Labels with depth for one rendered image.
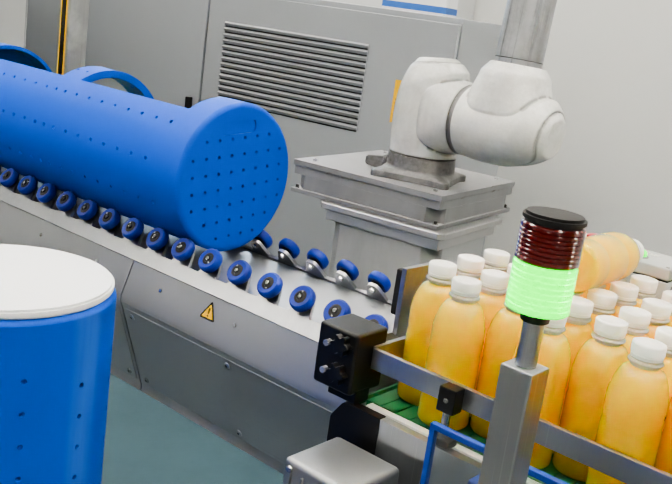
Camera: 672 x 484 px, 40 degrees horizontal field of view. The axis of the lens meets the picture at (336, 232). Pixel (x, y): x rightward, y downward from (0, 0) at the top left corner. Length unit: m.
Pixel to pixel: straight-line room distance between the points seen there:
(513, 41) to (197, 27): 1.96
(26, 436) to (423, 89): 1.18
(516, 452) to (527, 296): 0.17
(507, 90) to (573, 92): 2.34
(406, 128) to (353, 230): 0.25
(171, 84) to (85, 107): 1.92
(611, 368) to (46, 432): 0.69
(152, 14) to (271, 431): 2.52
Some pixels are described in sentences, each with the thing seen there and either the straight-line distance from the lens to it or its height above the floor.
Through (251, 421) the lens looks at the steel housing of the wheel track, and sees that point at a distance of 1.64.
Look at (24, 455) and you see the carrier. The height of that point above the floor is 0.85.
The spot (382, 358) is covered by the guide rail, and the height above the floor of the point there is 0.97.
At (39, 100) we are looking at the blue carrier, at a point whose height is 1.16.
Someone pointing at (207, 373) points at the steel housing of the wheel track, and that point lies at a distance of 1.66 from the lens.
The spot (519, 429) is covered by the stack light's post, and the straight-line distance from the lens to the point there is 0.96.
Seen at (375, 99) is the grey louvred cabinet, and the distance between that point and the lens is 3.18.
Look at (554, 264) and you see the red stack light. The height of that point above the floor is 1.22.
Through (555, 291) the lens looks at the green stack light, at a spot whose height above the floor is 1.19.
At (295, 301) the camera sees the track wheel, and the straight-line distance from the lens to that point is 1.48.
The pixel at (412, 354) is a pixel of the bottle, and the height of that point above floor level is 0.97.
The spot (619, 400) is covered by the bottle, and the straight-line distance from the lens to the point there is 1.11.
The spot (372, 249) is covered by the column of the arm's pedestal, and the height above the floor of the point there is 0.92.
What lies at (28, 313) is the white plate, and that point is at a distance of 1.12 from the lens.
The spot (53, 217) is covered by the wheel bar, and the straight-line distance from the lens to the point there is 1.99.
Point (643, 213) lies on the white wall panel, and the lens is 4.16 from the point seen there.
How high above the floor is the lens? 1.42
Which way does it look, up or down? 14 degrees down
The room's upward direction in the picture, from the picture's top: 8 degrees clockwise
